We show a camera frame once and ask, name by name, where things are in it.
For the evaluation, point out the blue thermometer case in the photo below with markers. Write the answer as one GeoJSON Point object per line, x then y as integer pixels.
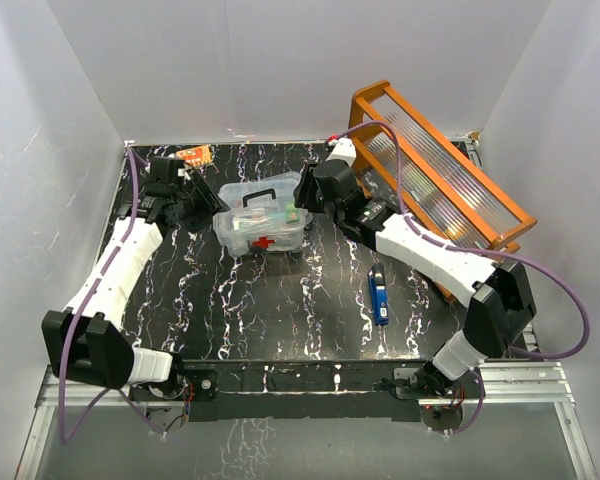
{"type": "Point", "coordinates": [378, 294]}

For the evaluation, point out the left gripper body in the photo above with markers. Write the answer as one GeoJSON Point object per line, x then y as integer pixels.
{"type": "Point", "coordinates": [199, 205]}

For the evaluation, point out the green small box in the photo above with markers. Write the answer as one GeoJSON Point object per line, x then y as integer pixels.
{"type": "Point", "coordinates": [292, 216]}

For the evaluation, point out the orange pill blister pack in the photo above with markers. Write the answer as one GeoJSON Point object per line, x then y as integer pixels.
{"type": "Point", "coordinates": [195, 157]}

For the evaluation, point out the clear first aid box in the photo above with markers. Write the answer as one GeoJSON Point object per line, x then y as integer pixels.
{"type": "Point", "coordinates": [252, 239]}

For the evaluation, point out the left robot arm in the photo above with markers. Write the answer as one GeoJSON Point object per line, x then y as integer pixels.
{"type": "Point", "coordinates": [84, 341]}

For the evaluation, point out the orange wooden shelf rack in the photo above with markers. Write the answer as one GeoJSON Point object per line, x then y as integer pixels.
{"type": "Point", "coordinates": [440, 185]}

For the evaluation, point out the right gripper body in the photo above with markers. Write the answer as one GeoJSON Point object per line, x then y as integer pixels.
{"type": "Point", "coordinates": [309, 198]}

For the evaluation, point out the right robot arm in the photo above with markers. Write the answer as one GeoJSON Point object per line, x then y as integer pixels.
{"type": "Point", "coordinates": [497, 296]}

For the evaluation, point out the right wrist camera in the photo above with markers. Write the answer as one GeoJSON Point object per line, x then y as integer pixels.
{"type": "Point", "coordinates": [341, 148]}

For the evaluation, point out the clear box lid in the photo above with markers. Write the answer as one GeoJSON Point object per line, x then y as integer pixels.
{"type": "Point", "coordinates": [263, 201]}

